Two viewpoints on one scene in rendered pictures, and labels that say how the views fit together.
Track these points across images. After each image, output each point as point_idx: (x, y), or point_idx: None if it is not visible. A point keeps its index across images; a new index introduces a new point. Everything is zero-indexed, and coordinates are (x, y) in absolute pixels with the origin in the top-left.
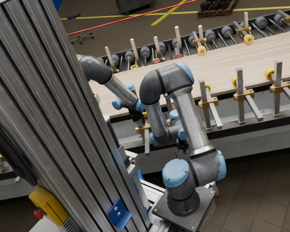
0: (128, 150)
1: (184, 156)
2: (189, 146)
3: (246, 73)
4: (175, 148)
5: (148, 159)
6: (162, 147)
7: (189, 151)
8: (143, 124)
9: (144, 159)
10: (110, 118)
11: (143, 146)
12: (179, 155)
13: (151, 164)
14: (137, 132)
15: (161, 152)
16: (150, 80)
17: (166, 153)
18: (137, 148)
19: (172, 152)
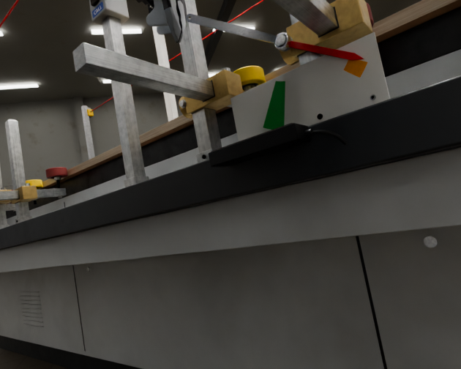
0: (152, 186)
1: (424, 364)
2: (400, 203)
3: None
4: (324, 215)
5: (269, 326)
6: (235, 156)
7: (449, 334)
8: (165, 10)
9: (257, 317)
10: (182, 136)
11: (192, 168)
12: (396, 348)
13: (278, 355)
14: (179, 102)
15: (265, 230)
16: None
17: (284, 237)
18: (175, 181)
19: (312, 239)
